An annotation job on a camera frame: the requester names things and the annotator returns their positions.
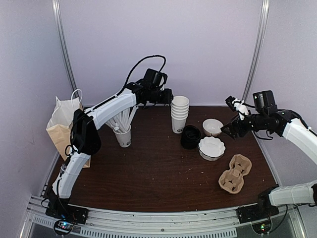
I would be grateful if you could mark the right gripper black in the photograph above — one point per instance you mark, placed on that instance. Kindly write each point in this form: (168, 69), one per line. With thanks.
(236, 123)

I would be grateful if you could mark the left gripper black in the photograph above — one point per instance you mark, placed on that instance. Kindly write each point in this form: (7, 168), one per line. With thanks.
(168, 100)

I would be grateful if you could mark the stack of white paper cups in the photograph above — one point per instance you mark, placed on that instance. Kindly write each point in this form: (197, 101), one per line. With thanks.
(179, 113)

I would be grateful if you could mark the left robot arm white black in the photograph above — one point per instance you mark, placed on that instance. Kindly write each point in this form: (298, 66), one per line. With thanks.
(84, 140)

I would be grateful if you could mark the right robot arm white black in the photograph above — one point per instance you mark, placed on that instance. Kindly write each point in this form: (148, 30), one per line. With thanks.
(287, 124)

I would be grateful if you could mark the brown paper takeout bag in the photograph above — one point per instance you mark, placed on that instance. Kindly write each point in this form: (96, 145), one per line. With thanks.
(60, 123)

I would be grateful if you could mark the plain white round bowl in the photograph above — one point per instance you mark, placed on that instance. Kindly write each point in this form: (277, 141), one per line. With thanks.
(212, 127)

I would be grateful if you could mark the white scalloped bowl black rim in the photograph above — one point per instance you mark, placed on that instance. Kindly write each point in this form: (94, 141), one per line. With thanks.
(211, 148)

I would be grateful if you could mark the stack of black cup lids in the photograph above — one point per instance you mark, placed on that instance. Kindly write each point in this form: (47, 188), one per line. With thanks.
(190, 137)

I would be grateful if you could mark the bundle of wrapped white straws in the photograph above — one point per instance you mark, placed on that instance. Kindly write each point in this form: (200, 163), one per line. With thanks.
(121, 122)

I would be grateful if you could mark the brown cardboard cup carrier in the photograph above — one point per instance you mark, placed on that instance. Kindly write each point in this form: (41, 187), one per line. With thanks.
(232, 180)

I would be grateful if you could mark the white cup holding straws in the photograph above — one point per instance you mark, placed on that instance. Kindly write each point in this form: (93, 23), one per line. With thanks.
(123, 139)

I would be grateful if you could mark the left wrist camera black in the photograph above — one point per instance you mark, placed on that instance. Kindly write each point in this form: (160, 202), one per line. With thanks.
(155, 78)

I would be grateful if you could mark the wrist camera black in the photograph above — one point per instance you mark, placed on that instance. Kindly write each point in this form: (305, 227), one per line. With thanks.
(263, 99)
(155, 78)

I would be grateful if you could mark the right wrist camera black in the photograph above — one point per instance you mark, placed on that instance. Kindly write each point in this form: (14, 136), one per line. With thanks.
(263, 99)

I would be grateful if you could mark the right aluminium corner post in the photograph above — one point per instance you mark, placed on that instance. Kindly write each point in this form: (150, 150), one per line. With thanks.
(257, 49)

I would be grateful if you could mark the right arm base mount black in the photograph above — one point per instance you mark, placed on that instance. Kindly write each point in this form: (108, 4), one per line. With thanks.
(261, 210)

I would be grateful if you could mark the aluminium front rail frame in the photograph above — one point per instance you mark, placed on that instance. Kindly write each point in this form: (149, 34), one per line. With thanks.
(219, 223)

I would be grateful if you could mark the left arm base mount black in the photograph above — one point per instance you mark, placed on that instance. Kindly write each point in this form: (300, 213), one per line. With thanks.
(60, 209)

